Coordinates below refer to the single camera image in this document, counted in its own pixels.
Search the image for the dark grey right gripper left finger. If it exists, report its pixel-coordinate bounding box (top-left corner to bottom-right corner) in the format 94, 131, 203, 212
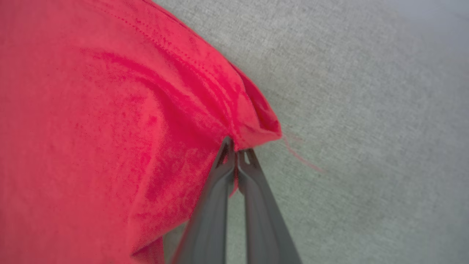
171, 136, 236, 264

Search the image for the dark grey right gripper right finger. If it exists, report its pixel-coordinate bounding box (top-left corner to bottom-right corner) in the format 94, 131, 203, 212
237, 148, 303, 264

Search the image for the red jersey with white trim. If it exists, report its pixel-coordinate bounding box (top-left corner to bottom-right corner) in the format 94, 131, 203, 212
0, 0, 323, 264

